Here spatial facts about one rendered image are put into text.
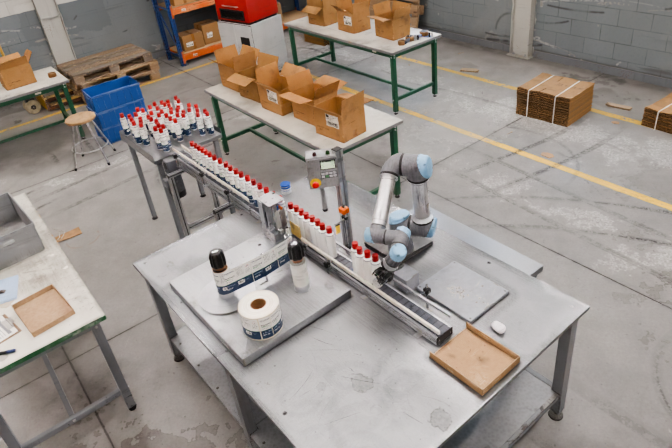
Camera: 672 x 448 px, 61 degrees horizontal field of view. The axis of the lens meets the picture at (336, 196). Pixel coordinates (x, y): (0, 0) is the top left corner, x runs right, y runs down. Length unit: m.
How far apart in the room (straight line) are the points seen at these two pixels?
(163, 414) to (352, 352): 1.54
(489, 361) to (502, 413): 0.65
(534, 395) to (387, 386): 1.06
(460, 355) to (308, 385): 0.70
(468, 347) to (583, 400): 1.15
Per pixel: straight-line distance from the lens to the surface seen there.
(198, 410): 3.86
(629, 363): 4.03
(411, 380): 2.67
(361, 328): 2.90
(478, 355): 2.77
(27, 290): 3.93
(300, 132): 4.95
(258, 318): 2.77
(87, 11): 10.13
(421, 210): 3.05
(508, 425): 3.32
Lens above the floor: 2.89
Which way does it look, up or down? 32 degrees down
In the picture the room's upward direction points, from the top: 7 degrees counter-clockwise
